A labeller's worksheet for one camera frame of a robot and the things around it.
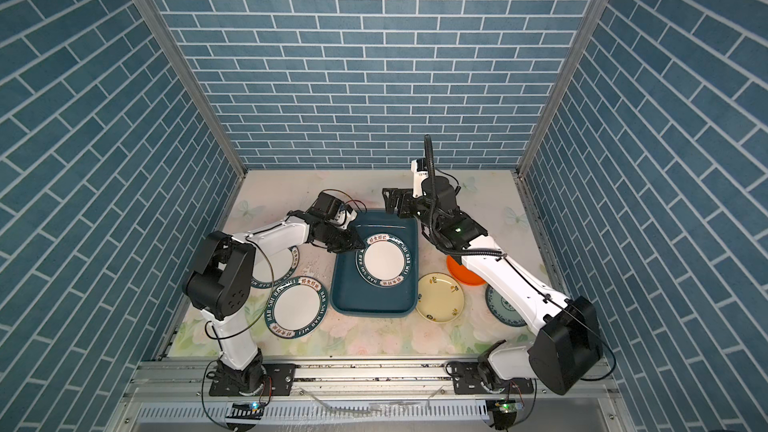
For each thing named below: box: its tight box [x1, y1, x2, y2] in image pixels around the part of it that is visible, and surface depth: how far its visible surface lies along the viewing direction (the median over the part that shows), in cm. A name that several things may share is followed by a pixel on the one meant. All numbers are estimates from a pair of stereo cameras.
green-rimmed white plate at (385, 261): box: [355, 233, 412, 288], surface depth 97 cm
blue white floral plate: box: [485, 284, 527, 327], surface depth 87 cm
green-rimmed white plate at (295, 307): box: [264, 276, 329, 339], surface depth 86 cm
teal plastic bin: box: [383, 210, 420, 318], surface depth 90 cm
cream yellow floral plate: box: [416, 272, 465, 323], surface depth 88 cm
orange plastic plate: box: [446, 255, 487, 285], surface depth 93 cm
